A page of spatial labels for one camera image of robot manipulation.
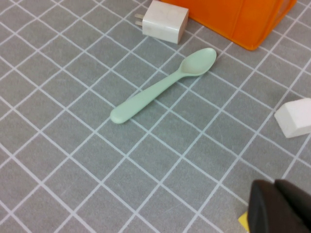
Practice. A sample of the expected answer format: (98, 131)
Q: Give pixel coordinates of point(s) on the white foam cube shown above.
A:
(296, 116)

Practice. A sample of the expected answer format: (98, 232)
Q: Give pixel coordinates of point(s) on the yellow foam cube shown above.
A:
(244, 219)

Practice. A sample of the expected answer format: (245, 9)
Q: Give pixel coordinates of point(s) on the white plug charger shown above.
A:
(162, 24)

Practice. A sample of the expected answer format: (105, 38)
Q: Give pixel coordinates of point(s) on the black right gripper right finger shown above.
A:
(298, 196)

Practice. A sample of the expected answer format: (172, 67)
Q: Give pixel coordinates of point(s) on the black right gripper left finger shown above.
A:
(267, 211)

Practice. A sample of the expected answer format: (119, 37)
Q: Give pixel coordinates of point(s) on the mint green plastic spoon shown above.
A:
(145, 97)

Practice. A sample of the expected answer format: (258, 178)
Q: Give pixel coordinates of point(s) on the orange plastic cutlery holder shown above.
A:
(218, 14)

